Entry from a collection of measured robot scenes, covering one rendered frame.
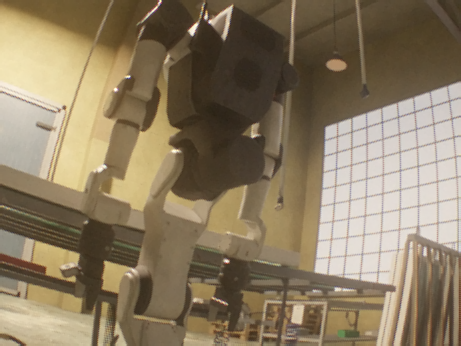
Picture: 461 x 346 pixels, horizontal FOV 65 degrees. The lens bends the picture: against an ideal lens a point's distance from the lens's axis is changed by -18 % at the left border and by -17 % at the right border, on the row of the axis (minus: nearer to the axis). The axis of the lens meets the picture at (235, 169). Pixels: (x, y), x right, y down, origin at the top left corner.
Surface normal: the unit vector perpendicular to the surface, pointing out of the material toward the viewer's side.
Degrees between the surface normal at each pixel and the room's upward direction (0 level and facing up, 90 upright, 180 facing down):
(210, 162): 113
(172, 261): 100
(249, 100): 105
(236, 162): 90
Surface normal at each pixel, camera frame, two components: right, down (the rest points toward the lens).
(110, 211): 0.58, 0.00
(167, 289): 0.63, -0.25
